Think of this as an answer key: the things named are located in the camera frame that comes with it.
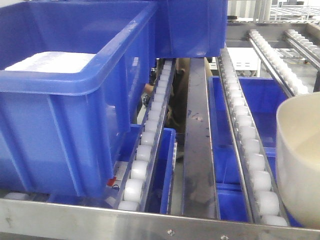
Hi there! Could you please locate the white round bin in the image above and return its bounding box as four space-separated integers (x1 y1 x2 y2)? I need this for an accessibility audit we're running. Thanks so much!
276 92 320 229

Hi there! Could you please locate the white roller track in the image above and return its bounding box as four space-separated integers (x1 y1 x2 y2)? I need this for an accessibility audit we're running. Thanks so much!
113 58 176 212
216 47 290 227

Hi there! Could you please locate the lower right blue crate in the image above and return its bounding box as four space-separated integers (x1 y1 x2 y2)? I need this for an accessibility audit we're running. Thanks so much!
207 75 305 228

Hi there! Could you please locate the white stack inside crate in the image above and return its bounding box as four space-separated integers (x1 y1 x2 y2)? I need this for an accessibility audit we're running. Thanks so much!
4 51 96 74

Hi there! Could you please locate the person in brown clothing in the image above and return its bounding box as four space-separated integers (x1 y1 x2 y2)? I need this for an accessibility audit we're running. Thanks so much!
144 57 213 135

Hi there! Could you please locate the middle white roller track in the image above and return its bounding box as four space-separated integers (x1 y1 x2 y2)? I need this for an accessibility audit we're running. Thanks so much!
216 47 290 227

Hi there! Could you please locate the dark metal divider rail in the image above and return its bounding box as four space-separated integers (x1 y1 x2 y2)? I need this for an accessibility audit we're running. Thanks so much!
181 58 220 219

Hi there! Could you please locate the upper rear blue crate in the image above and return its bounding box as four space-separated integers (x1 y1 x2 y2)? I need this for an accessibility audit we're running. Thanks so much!
154 0 228 58

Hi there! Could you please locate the stainless steel shelf frame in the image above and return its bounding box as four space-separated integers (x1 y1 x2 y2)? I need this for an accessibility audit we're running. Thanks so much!
0 199 320 240

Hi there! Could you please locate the blue crate with white contents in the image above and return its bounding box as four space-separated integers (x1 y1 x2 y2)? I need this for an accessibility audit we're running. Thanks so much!
0 0 158 197

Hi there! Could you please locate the far right roller track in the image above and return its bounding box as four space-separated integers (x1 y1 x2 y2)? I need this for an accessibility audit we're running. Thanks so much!
248 29 309 98

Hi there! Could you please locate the left white roller track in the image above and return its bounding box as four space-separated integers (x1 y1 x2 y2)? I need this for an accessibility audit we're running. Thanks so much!
113 58 176 212

